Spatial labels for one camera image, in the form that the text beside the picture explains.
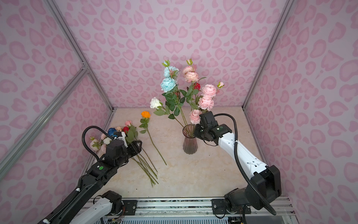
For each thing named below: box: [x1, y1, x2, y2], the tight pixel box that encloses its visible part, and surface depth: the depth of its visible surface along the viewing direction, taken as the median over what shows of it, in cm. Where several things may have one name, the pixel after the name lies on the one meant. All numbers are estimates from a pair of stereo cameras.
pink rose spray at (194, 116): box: [189, 109, 203, 125], surface depth 72 cm
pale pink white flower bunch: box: [89, 133, 113, 154], surface depth 95 cm
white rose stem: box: [149, 97, 185, 128], surface depth 68 cm
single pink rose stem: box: [124, 120, 133, 128], surface depth 108 cm
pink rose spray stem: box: [182, 58, 207, 108], surface depth 75 cm
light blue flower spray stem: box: [160, 59, 188, 127], surface depth 66 cm
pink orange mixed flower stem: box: [198, 81, 225, 111], surface depth 68 cm
